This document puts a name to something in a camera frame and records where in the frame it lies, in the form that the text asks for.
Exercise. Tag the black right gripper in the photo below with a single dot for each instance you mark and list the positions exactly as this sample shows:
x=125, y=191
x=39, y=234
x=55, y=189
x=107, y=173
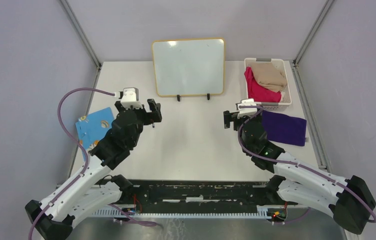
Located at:
x=229, y=117

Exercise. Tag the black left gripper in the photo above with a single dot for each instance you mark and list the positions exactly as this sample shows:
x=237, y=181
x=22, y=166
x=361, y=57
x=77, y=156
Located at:
x=154, y=116

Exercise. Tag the yellow framed whiteboard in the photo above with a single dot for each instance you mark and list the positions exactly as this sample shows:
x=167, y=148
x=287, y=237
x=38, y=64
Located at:
x=189, y=67

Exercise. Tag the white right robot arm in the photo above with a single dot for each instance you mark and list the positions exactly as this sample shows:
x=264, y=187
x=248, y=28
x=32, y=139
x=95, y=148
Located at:
x=348, y=201

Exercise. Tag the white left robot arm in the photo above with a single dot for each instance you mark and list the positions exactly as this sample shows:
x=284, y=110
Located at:
x=57, y=215

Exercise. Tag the pink cloth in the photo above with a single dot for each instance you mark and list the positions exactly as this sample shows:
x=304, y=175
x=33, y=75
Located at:
x=257, y=92

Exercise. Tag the white plastic basket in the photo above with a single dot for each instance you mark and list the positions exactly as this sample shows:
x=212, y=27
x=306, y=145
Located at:
x=286, y=95

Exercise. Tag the purple cloth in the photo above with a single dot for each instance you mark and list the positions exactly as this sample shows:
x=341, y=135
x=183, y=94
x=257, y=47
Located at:
x=284, y=129

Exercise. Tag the beige cloth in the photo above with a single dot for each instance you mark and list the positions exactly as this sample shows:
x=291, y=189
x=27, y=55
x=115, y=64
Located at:
x=268, y=76

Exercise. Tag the blue patterned cloth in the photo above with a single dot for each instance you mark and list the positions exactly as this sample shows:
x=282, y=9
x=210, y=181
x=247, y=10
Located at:
x=93, y=127

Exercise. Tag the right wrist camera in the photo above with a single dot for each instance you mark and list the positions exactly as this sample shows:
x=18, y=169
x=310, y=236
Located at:
x=246, y=108

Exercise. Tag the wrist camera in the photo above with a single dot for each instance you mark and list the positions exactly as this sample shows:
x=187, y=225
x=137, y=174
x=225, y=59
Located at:
x=246, y=108
x=130, y=98

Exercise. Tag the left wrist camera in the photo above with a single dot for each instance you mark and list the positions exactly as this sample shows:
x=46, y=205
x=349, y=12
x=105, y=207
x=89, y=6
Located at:
x=130, y=98

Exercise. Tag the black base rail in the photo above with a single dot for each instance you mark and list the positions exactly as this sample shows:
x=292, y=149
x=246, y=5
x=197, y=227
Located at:
x=198, y=197

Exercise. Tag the white cable duct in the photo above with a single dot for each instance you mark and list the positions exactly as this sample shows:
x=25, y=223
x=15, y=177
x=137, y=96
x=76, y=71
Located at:
x=110, y=212

